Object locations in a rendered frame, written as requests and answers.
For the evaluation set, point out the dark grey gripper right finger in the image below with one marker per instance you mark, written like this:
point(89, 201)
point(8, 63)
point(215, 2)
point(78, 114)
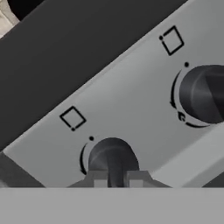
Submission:
point(139, 178)

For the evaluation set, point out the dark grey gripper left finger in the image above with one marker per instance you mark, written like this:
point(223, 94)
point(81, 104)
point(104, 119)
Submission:
point(96, 178)

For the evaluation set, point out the black stove knob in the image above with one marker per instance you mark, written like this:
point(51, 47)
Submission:
point(201, 93)
point(108, 154)

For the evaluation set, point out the grey and black stove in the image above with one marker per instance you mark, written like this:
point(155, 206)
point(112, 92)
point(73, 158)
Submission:
point(125, 96)

